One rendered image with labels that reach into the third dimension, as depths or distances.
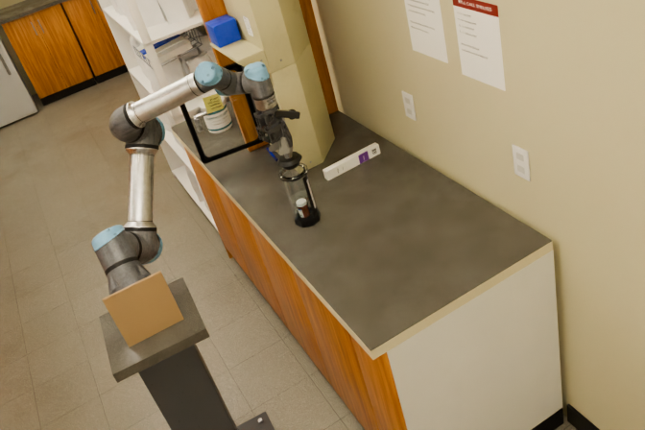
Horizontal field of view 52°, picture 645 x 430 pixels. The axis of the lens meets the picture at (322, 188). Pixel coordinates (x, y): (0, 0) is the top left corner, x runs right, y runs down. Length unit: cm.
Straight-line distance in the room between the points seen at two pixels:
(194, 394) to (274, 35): 135
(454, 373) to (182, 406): 96
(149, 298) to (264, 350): 131
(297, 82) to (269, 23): 27
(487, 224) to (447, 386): 55
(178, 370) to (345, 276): 66
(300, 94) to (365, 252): 75
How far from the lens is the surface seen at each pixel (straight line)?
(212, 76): 211
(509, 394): 255
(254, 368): 338
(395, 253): 226
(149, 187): 241
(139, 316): 225
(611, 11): 172
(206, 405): 254
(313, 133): 278
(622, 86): 178
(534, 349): 249
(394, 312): 206
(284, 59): 262
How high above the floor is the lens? 238
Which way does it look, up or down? 32 degrees down
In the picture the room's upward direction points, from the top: 16 degrees counter-clockwise
